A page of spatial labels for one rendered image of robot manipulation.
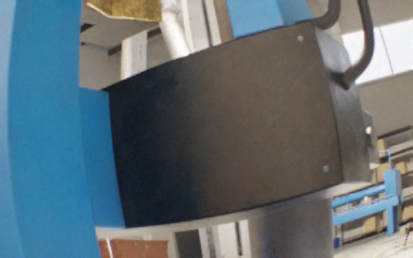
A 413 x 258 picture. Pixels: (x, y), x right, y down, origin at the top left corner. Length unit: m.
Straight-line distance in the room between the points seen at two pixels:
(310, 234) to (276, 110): 0.66
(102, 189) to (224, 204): 0.16
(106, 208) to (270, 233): 0.61
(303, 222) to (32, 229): 0.79
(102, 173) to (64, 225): 0.13
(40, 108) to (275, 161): 0.29
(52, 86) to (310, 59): 0.32
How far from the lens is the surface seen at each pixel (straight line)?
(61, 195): 0.73
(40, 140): 0.73
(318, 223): 1.35
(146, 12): 1.42
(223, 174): 0.74
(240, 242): 2.82
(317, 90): 0.69
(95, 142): 0.81
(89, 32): 1.42
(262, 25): 0.74
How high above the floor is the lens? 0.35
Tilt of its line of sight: 12 degrees up
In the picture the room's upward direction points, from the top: 8 degrees counter-clockwise
